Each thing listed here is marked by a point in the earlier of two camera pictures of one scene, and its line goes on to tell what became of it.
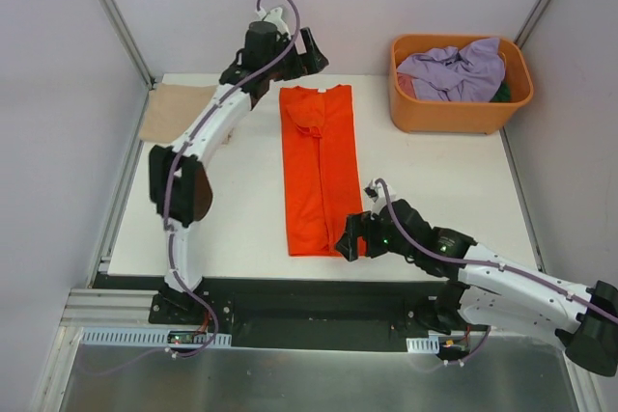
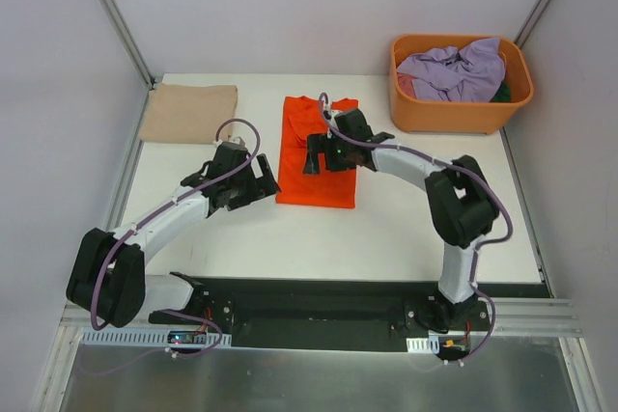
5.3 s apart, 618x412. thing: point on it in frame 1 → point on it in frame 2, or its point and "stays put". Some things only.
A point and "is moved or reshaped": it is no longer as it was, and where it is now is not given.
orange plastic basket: (421, 116) stays put
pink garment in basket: (407, 85) stays put
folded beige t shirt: (171, 107) stays put
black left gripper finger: (315, 58) → (268, 186)
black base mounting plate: (291, 314) stays put
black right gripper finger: (356, 226) → (317, 144)
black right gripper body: (364, 232) → (322, 153)
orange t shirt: (321, 167) is moved or reshaped
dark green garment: (503, 94) stays put
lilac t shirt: (473, 71) stays put
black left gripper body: (299, 59) → (252, 180)
